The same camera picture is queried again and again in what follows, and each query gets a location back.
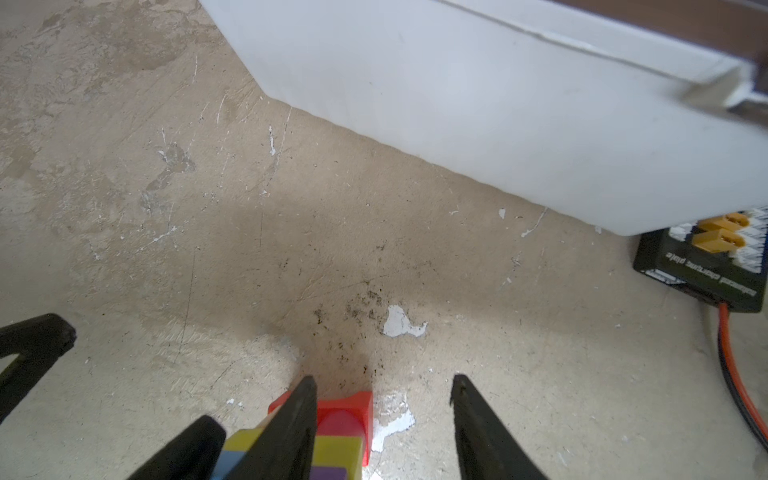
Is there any black battery pack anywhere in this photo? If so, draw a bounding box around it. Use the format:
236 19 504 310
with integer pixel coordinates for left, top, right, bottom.
633 206 767 313

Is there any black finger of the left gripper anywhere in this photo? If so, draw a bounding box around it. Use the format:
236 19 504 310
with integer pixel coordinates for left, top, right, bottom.
1 313 77 422
129 415 226 480

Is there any pink wood cylinder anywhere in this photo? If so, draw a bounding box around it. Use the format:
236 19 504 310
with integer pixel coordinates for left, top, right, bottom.
317 410 365 439

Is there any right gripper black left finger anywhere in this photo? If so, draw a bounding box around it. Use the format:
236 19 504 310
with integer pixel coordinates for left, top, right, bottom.
225 376 317 480

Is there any purple wood cube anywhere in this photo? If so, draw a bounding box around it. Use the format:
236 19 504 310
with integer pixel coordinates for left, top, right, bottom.
309 466 348 480

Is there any blue letter cube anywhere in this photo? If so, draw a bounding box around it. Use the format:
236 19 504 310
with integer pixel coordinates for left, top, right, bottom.
210 450 245 480

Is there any red wood block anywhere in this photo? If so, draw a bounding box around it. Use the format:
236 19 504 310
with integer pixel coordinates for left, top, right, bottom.
268 391 375 468

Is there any yellow-green small cube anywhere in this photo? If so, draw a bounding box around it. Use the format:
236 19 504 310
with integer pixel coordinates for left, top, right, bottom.
312 435 366 477

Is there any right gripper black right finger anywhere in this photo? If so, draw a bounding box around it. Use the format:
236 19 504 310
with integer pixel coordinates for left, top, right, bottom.
450 374 547 480

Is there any red wire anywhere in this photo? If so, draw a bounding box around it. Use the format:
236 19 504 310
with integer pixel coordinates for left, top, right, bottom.
717 301 768 451

